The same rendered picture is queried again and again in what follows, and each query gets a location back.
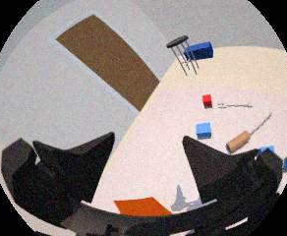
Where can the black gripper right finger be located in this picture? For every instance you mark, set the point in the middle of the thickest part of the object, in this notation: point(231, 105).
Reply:
point(212, 168)

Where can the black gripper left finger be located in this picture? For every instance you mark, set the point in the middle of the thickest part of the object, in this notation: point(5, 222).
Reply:
point(82, 165)

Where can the red flat bar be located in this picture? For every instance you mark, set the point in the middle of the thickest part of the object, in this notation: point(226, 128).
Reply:
point(281, 188)

